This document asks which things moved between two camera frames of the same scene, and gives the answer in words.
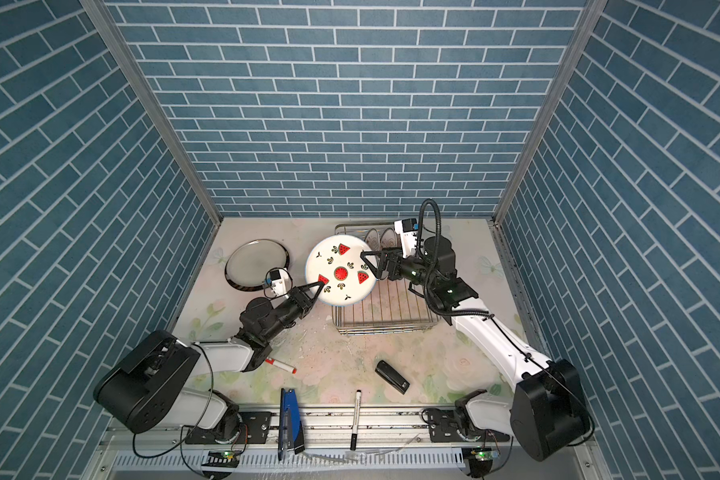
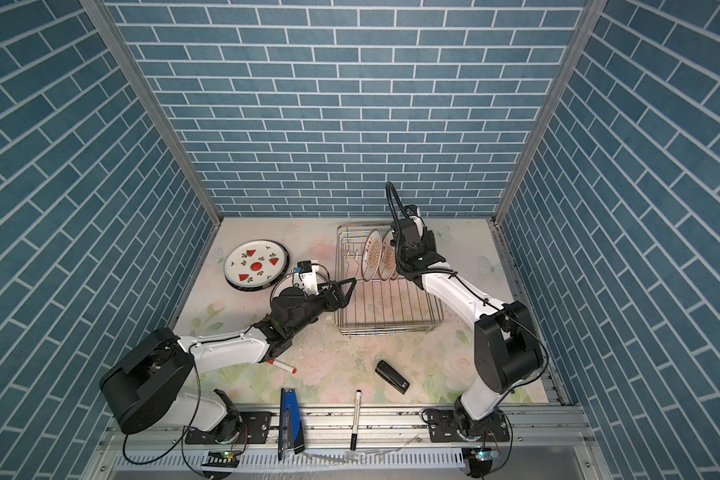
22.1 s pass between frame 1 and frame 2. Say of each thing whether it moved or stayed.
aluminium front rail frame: stayed
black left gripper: moved
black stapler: stayed
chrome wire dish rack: stayed
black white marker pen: stayed
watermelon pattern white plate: moved
